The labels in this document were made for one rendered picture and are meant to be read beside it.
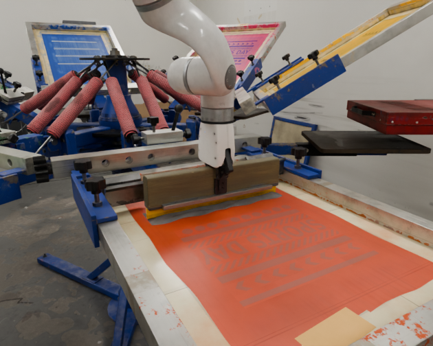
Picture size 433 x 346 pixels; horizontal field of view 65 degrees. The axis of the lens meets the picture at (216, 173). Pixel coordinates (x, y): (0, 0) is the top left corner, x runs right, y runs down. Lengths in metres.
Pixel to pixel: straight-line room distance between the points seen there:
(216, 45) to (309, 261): 0.41
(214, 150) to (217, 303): 0.35
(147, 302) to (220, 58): 0.42
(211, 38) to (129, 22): 4.49
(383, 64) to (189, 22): 2.42
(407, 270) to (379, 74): 2.39
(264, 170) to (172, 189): 0.25
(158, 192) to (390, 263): 0.47
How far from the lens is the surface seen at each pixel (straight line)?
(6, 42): 4.89
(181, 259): 0.64
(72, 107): 1.40
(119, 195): 0.81
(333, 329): 0.52
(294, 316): 0.53
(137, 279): 0.54
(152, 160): 1.07
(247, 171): 0.85
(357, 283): 0.62
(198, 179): 0.79
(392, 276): 0.66
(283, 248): 0.68
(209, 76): 0.66
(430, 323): 0.52
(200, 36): 0.62
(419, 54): 2.80
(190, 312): 0.52
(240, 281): 0.58
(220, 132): 0.75
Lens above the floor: 1.29
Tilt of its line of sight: 18 degrees down
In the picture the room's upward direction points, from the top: straight up
